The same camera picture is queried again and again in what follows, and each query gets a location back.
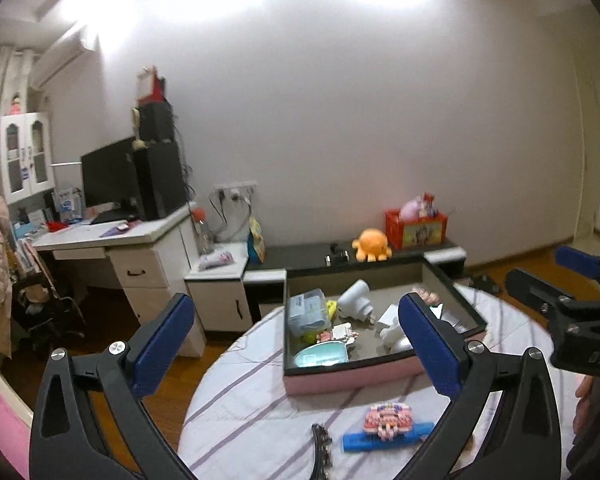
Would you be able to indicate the pink storage box grey inside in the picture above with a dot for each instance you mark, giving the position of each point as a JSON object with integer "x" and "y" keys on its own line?
{"x": 350, "y": 377}

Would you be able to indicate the black monitor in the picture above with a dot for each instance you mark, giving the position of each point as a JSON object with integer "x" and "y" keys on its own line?
{"x": 107, "y": 172}

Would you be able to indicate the blue white box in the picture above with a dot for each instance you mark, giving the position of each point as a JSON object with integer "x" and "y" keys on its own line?
{"x": 69, "y": 205}

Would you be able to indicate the small printed packet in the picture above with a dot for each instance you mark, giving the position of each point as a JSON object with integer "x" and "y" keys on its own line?
{"x": 340, "y": 334}

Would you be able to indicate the blue tissue pack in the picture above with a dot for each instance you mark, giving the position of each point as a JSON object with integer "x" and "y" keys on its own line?
{"x": 307, "y": 310}

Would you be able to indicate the small red white toy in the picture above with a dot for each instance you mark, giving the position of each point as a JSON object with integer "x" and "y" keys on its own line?
{"x": 429, "y": 205}

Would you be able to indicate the clear bottle orange cap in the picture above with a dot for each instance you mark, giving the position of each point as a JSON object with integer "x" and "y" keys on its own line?
{"x": 203, "y": 232}

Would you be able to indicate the white desk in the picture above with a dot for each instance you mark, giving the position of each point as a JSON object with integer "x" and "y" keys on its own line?
{"x": 145, "y": 270}

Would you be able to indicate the red white boxes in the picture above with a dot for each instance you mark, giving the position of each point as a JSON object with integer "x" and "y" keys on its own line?
{"x": 152, "y": 85}

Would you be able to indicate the small yellow toy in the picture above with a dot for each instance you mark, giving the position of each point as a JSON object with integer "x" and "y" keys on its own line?
{"x": 331, "y": 308}

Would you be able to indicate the small pink toy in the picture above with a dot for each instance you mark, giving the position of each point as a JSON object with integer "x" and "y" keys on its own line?
{"x": 426, "y": 296}

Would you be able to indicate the pink plush toy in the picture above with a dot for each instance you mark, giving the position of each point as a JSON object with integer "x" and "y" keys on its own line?
{"x": 411, "y": 209}

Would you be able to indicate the white hair dryer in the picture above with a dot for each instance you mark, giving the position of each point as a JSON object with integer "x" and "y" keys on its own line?
{"x": 355, "y": 300}

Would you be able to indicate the white air conditioner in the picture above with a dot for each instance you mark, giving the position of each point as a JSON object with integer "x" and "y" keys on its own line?
{"x": 65, "y": 57}

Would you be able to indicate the black computer tower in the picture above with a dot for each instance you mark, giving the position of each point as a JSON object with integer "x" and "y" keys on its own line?
{"x": 160, "y": 180}

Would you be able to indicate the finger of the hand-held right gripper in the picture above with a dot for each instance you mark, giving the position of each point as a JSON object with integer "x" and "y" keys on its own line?
{"x": 575, "y": 259}
{"x": 530, "y": 287}

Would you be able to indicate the small black device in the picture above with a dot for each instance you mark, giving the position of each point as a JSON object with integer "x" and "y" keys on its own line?
{"x": 337, "y": 256}

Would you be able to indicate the black speaker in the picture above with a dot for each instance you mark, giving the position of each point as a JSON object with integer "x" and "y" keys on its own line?
{"x": 154, "y": 122}

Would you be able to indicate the blue plastic bar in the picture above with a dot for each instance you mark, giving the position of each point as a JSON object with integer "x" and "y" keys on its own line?
{"x": 357, "y": 442}

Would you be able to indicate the grey flat packet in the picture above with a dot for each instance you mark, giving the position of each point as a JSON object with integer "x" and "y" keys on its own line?
{"x": 454, "y": 321}

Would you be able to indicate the white wall socket strip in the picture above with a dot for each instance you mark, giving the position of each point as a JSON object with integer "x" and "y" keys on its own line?
{"x": 236, "y": 190}

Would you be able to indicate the dark stroller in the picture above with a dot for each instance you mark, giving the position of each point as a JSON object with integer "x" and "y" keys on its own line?
{"x": 45, "y": 315}

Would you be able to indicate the person's right hand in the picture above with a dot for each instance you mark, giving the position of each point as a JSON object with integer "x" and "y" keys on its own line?
{"x": 583, "y": 400}

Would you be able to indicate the blue yellow snack bag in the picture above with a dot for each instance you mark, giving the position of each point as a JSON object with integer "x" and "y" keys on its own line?
{"x": 256, "y": 240}

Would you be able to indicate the pink brick toy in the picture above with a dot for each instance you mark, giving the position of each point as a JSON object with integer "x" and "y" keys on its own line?
{"x": 387, "y": 420}

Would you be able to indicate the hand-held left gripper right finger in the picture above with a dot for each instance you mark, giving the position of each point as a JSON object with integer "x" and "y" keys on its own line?
{"x": 430, "y": 350}

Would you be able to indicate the teal oval case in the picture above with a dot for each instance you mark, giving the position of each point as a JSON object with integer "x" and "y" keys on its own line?
{"x": 320, "y": 355}

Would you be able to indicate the white nightstand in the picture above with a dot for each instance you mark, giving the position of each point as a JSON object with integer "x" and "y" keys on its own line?
{"x": 215, "y": 300}

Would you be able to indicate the orange octopus plush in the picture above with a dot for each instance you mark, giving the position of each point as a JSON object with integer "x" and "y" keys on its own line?
{"x": 372, "y": 244}

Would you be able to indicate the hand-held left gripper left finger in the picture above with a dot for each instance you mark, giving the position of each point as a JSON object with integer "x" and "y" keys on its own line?
{"x": 165, "y": 345}

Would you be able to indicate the red printed box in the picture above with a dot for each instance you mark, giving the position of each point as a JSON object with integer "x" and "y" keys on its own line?
{"x": 420, "y": 232}

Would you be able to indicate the low dark top cabinet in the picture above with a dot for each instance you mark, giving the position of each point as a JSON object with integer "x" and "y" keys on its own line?
{"x": 300, "y": 255}

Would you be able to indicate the small white pink pouch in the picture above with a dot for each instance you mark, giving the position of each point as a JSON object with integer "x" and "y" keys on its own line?
{"x": 217, "y": 259}

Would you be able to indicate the small doll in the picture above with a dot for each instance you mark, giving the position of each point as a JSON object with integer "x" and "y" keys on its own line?
{"x": 16, "y": 105}

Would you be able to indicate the white plush toy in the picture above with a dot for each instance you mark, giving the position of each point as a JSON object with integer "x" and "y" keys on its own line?
{"x": 395, "y": 337}

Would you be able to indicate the black keyboard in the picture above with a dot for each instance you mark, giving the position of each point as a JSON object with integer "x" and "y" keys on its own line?
{"x": 112, "y": 216}

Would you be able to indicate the white glass door cabinet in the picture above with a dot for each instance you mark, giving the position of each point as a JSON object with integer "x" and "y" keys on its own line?
{"x": 25, "y": 160}

